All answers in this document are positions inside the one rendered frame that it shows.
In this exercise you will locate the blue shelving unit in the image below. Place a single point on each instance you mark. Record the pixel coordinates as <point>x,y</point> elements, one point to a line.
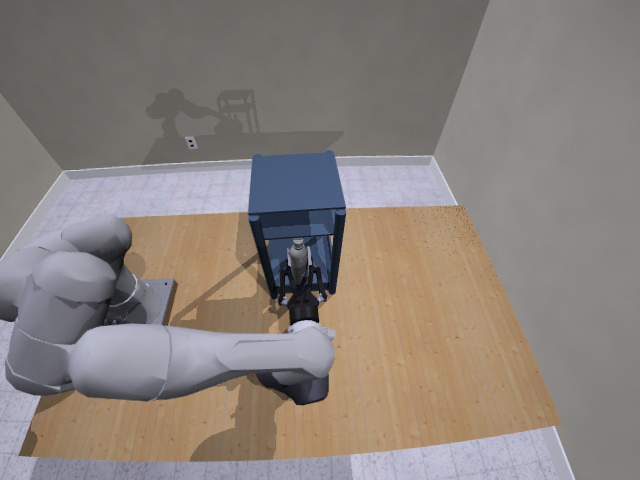
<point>295,196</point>

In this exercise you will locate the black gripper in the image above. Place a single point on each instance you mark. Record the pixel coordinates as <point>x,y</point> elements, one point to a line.
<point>307,303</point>

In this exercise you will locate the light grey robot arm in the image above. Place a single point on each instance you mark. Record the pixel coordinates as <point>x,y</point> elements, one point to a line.
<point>54,302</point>

